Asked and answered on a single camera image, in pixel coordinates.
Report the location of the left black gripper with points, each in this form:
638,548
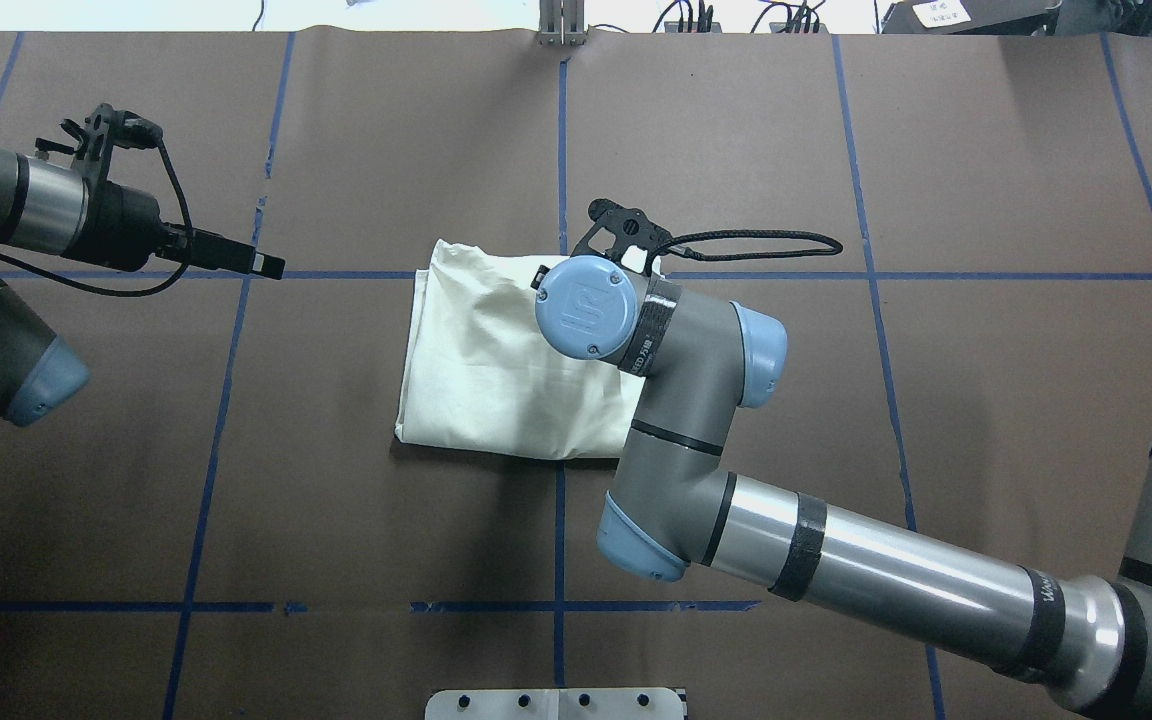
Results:
126,220

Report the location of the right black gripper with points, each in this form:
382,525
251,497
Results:
540,277

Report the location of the cream long sleeve cat shirt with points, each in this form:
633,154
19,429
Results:
478,375

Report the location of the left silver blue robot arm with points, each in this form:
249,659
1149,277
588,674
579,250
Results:
61,202

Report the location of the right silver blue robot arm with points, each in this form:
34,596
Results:
672,505

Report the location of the black box with white label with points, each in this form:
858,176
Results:
991,18

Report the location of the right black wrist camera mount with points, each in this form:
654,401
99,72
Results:
630,229

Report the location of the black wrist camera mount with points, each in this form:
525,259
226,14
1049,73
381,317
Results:
630,229
95,139

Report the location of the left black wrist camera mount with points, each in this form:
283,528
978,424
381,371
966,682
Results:
95,139

